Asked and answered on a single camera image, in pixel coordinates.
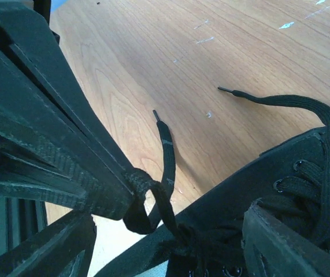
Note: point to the black shoelace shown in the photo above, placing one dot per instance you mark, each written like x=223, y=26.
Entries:
x=300, y=178

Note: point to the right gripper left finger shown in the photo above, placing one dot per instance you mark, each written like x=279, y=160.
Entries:
x=63, y=248

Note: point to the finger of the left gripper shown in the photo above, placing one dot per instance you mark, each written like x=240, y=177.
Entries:
x=53, y=147

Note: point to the black canvas shoe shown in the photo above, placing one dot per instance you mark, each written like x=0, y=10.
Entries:
x=207, y=238

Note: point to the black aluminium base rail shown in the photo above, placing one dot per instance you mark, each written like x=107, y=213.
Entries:
x=19, y=220

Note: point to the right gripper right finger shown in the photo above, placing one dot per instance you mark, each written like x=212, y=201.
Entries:
x=272, y=249

